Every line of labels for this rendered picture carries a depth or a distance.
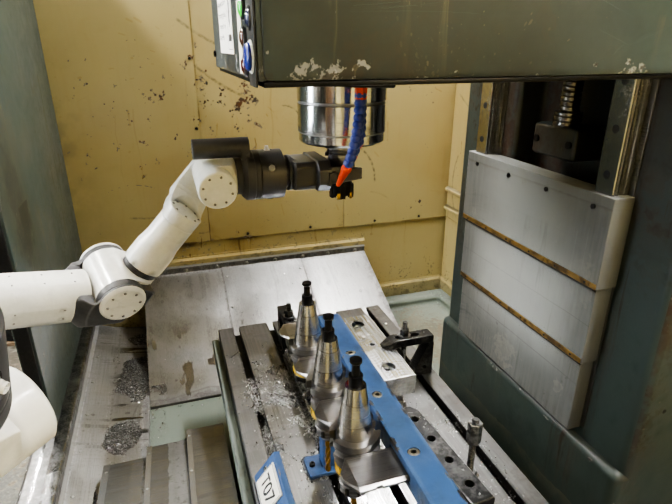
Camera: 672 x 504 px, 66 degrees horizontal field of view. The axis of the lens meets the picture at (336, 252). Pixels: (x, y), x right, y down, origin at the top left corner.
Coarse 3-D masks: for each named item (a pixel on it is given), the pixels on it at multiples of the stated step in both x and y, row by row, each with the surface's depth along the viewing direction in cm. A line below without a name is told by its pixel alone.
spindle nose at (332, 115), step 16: (304, 96) 88; (320, 96) 86; (336, 96) 85; (352, 96) 85; (368, 96) 86; (384, 96) 90; (304, 112) 89; (320, 112) 87; (336, 112) 86; (352, 112) 86; (368, 112) 87; (384, 112) 91; (304, 128) 90; (320, 128) 88; (336, 128) 87; (352, 128) 87; (368, 128) 88; (384, 128) 93; (320, 144) 89; (336, 144) 88; (368, 144) 90
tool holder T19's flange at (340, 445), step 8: (336, 424) 65; (336, 432) 63; (376, 432) 63; (336, 440) 62; (368, 440) 62; (376, 440) 62; (336, 448) 62; (344, 448) 61; (352, 448) 61; (360, 448) 61; (368, 448) 61; (376, 448) 63; (336, 456) 62; (344, 456) 62
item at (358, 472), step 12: (360, 456) 61; (372, 456) 61; (384, 456) 61; (396, 456) 61; (348, 468) 59; (360, 468) 59; (372, 468) 59; (384, 468) 59; (396, 468) 59; (348, 480) 58; (360, 480) 57; (372, 480) 57; (384, 480) 57; (396, 480) 58; (408, 480) 58; (360, 492) 56
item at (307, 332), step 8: (312, 304) 80; (304, 312) 80; (312, 312) 80; (304, 320) 80; (312, 320) 80; (296, 328) 81; (304, 328) 80; (312, 328) 80; (296, 336) 82; (304, 336) 81; (312, 336) 81; (296, 344) 82; (304, 344) 81; (312, 344) 81
